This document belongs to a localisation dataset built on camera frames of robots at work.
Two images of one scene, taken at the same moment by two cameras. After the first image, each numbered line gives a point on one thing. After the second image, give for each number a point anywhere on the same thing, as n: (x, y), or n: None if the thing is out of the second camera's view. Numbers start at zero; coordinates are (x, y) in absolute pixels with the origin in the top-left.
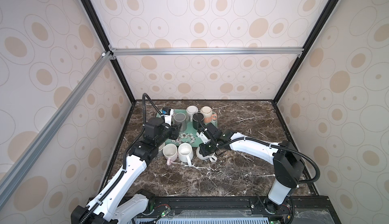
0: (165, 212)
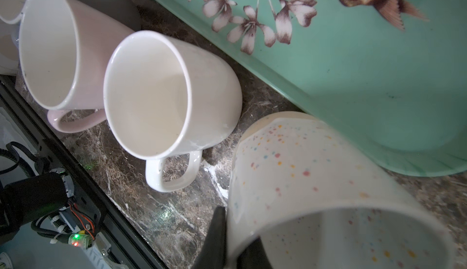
0: (81, 239)
